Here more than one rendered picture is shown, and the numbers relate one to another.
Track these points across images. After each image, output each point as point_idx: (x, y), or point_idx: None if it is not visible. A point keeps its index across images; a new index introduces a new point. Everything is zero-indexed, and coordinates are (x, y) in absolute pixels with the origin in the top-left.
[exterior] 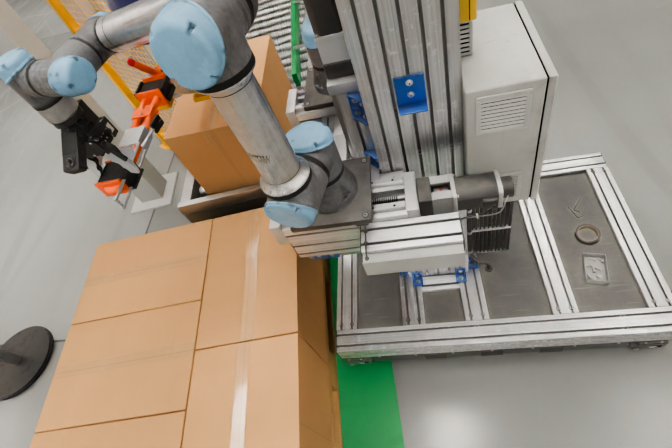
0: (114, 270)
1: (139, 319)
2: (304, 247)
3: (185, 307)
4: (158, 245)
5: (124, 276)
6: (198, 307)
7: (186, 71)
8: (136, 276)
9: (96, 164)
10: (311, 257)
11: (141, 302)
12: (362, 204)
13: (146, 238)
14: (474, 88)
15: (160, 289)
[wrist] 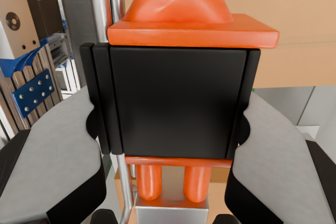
0: (331, 48)
1: None
2: None
3: None
4: (275, 70)
5: (318, 38)
6: None
7: None
8: (303, 35)
9: (234, 155)
10: None
11: None
12: None
13: (290, 81)
14: None
15: (272, 13)
